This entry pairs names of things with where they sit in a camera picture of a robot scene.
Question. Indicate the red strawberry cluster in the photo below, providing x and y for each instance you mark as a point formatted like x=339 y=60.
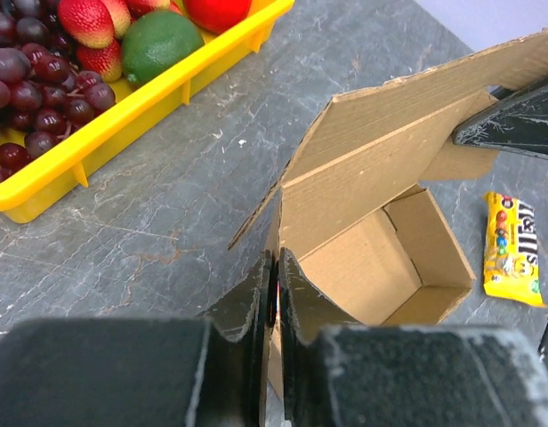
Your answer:
x=99 y=25

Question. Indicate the yellow plastic tray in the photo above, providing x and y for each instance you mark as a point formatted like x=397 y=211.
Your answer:
x=37 y=186

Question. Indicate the brown cardboard box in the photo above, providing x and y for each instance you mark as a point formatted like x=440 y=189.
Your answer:
x=361 y=240

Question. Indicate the yellow candy bag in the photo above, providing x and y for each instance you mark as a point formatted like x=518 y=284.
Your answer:
x=510 y=261

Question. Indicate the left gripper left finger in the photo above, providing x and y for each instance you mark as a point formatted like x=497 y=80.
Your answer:
x=210 y=370

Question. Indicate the dark purple grape bunch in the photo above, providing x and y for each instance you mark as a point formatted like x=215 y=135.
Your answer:
x=45 y=94

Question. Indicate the red apple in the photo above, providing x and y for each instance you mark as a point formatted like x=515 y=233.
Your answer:
x=217 y=16

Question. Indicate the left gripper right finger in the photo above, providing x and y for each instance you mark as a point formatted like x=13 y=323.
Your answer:
x=338 y=372

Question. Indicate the green lime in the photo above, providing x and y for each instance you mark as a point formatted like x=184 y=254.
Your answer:
x=156 y=42

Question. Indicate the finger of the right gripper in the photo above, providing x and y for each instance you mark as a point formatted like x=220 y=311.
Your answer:
x=517 y=123

